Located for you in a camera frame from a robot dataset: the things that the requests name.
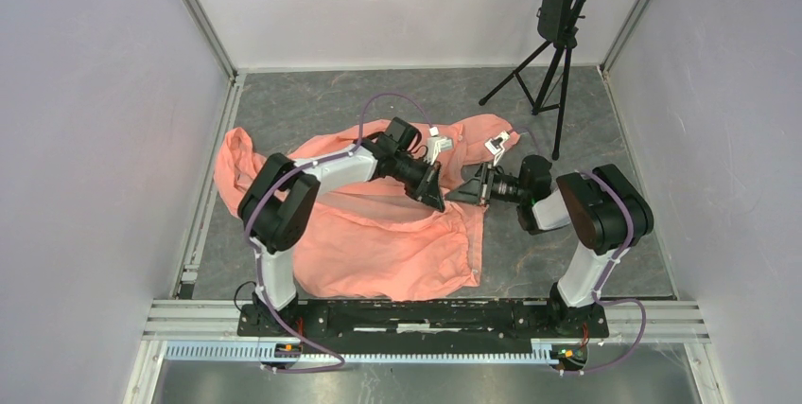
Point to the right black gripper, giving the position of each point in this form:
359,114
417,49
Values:
476,189

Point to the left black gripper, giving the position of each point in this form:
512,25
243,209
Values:
428,192

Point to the salmon pink jacket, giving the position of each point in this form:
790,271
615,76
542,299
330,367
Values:
370,239

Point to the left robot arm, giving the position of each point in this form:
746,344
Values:
277,207

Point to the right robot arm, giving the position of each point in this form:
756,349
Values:
606,212

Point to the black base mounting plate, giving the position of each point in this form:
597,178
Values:
443,326

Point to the black music stand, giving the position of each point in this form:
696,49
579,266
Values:
557,25

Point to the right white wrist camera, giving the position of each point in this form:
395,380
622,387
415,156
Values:
496,146

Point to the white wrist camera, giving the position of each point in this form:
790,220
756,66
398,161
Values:
436,143
496,146

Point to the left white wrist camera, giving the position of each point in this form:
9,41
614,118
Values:
436,143

